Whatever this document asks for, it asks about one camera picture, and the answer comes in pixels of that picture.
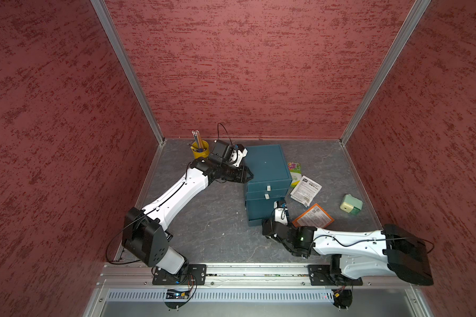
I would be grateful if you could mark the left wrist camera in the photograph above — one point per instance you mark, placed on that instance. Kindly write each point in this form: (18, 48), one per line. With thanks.
(239, 152)

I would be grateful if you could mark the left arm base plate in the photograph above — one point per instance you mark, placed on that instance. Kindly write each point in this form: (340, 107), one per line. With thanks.
(189, 275)

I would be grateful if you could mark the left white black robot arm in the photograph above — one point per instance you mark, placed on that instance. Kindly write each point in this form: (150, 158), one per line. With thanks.
(145, 232)

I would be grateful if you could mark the white label seed bag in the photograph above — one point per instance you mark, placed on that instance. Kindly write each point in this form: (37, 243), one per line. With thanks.
(305, 191)

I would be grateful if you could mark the green flower seed bag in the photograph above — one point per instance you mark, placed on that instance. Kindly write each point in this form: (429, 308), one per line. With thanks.
(295, 172)

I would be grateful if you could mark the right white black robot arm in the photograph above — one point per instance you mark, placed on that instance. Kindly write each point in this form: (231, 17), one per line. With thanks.
(391, 251)

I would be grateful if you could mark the teal bottom drawer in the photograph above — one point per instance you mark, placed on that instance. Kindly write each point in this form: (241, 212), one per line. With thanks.
(260, 210)

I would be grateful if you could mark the orange seed bag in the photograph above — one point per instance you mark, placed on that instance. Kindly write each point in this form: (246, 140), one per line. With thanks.
(315, 216)

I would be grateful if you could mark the teal three-drawer cabinet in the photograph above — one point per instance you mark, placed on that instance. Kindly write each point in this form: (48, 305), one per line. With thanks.
(271, 176)

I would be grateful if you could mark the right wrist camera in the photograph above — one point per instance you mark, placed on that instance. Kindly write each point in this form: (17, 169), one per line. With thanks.
(281, 212)

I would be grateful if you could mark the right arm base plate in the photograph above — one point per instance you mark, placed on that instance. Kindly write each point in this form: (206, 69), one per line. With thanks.
(325, 275)

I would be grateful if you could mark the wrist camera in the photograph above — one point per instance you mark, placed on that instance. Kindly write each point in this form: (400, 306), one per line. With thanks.
(281, 212)
(239, 152)

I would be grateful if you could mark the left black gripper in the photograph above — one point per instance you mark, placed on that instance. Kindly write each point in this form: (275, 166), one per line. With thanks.
(242, 172)

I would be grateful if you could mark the aluminium front rail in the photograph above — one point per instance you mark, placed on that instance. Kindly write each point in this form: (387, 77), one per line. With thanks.
(263, 282)

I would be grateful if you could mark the green cream pencil sharpener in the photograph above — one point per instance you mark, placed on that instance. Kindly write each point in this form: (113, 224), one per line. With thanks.
(351, 205)

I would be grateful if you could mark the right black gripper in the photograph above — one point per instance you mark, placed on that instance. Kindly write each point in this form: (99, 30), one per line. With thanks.
(263, 224)

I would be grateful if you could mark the yellow pencil cup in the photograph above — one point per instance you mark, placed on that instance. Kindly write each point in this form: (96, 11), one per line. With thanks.
(202, 152)

